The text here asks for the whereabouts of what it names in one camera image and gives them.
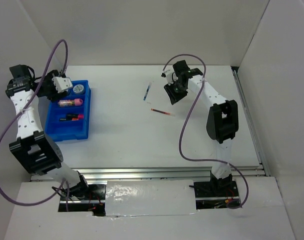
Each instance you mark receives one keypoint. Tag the pink black highlighter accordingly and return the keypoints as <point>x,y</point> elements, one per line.
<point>74,116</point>

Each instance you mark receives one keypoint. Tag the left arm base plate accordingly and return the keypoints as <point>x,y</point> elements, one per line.
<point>93,201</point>

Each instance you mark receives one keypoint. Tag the orange pen refill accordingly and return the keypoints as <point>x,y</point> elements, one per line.
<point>162,112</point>

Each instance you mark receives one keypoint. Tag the orange black highlighter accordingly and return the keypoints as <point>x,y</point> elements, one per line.
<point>68,119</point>

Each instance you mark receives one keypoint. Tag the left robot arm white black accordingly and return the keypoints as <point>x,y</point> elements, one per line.
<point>36,151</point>

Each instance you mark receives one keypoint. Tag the pink eraser tube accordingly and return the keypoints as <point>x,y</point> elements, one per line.
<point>70,103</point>

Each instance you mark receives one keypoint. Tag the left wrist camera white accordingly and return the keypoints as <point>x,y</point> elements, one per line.
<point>62,84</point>

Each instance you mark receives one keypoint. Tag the aluminium rail frame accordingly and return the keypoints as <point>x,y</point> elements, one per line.
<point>129,141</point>

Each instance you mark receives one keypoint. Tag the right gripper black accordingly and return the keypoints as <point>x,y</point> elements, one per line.
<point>174,97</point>

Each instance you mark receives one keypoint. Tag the blue pen refill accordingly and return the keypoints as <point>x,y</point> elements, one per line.
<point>147,91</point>

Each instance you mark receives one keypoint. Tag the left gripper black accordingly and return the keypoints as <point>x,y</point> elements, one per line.
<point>56,96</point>

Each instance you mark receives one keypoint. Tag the blue compartment bin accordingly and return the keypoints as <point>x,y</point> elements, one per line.
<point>70,130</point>

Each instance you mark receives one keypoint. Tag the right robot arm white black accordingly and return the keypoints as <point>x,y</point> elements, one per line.
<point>222,115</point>

